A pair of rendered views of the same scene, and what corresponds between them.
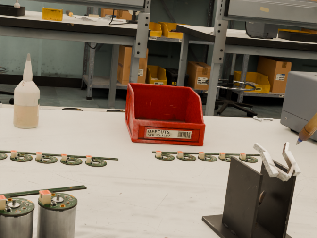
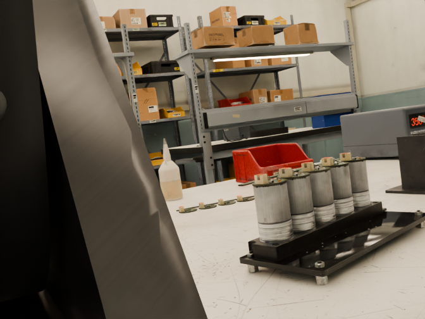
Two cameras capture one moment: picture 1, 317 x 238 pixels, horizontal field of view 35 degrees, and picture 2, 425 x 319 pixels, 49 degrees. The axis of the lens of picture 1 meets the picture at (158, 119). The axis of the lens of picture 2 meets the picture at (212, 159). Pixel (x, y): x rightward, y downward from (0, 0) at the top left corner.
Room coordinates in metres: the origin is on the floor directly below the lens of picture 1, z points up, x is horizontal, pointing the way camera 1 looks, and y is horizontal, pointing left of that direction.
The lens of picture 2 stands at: (-0.08, 0.26, 0.86)
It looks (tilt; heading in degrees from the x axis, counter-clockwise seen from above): 4 degrees down; 349
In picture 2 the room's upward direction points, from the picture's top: 8 degrees counter-clockwise
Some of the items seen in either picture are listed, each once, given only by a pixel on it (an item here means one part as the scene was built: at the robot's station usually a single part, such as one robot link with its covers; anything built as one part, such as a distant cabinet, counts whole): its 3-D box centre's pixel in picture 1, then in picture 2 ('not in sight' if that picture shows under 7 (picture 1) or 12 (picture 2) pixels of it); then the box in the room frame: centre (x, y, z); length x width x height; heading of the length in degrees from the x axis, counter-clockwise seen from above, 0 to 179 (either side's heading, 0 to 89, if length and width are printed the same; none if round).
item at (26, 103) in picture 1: (27, 89); (168, 168); (0.68, 0.18, 0.80); 0.03 x 0.03 x 0.10
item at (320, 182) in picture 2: not in sight; (317, 199); (0.27, 0.11, 0.79); 0.02 x 0.02 x 0.05
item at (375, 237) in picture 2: not in sight; (342, 240); (0.26, 0.10, 0.76); 0.16 x 0.07 x 0.01; 122
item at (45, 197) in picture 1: (46, 197); (345, 156); (0.30, 0.06, 0.82); 0.01 x 0.01 x 0.01; 32
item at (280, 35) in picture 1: (301, 37); (268, 132); (3.17, -0.82, 0.77); 0.24 x 0.16 x 0.04; 105
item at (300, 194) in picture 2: not in sight; (296, 206); (0.26, 0.13, 0.79); 0.02 x 0.02 x 0.05
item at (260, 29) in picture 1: (261, 29); (236, 133); (3.07, -0.55, 0.80); 0.15 x 0.12 x 0.10; 35
